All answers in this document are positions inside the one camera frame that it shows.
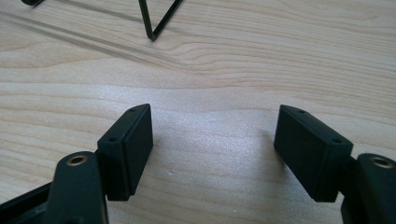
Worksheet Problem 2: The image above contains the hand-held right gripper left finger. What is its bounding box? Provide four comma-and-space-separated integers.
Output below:
96, 103, 154, 202

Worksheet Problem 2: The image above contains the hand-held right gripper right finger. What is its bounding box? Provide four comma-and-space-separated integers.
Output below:
273, 104, 355, 203

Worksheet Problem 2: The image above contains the black metal wire stand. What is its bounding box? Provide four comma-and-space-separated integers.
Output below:
137, 0, 185, 42

